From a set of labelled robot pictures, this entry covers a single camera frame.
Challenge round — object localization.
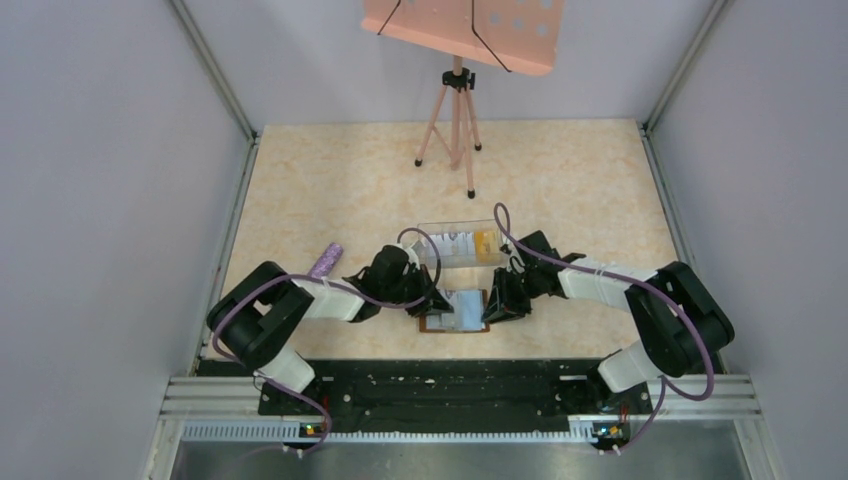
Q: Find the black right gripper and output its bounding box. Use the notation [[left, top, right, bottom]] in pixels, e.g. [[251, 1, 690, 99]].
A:
[[482, 266, 543, 324]]

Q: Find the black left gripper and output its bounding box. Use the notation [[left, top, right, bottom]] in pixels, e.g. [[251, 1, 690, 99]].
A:
[[382, 264, 453, 317]]

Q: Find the silver VIP card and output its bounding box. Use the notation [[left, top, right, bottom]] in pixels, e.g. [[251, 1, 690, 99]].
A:
[[454, 290, 486, 332], [425, 314, 461, 331]]

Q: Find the brown leather card holder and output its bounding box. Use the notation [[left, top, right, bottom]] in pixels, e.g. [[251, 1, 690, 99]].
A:
[[418, 289, 490, 334]]

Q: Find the clear plastic card box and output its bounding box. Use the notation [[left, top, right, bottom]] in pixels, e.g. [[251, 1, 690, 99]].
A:
[[412, 219, 509, 269]]

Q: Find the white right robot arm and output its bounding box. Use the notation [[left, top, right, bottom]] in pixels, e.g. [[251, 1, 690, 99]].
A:
[[483, 230, 735, 412]]

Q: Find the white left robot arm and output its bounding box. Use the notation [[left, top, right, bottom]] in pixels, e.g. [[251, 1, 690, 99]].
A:
[[206, 244, 453, 414]]

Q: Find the silver card stack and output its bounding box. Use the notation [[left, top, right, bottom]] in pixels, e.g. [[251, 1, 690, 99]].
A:
[[434, 232, 474, 261]]

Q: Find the purple glitter microphone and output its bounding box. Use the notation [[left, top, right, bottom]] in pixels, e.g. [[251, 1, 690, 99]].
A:
[[308, 242, 344, 278]]

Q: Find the pink music stand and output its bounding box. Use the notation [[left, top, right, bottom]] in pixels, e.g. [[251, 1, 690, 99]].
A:
[[361, 0, 566, 199]]

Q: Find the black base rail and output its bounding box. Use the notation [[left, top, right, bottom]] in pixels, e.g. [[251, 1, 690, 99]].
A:
[[258, 359, 652, 433]]

